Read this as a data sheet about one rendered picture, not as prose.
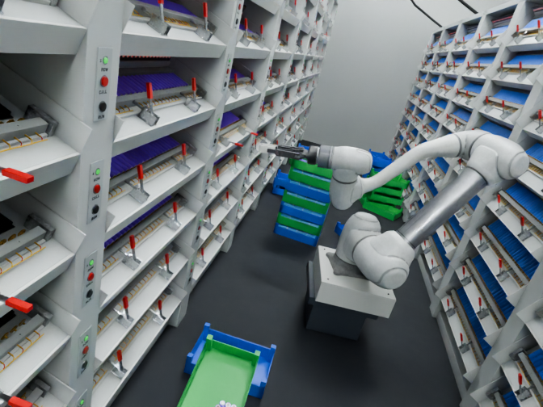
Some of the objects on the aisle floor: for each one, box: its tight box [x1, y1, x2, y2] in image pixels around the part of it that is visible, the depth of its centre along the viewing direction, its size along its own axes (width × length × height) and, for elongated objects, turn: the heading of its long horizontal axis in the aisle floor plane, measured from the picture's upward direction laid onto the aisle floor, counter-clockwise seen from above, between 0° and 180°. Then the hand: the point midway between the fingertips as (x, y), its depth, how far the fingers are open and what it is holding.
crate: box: [183, 322, 276, 399], centre depth 152 cm, size 30×20×8 cm
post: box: [0, 0, 124, 407], centre depth 73 cm, size 20×9×178 cm, turn 50°
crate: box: [273, 222, 322, 247], centre depth 273 cm, size 30×20×8 cm
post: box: [163, 0, 244, 327], centre depth 138 cm, size 20×9×178 cm, turn 50°
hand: (267, 148), depth 161 cm, fingers open, 3 cm apart
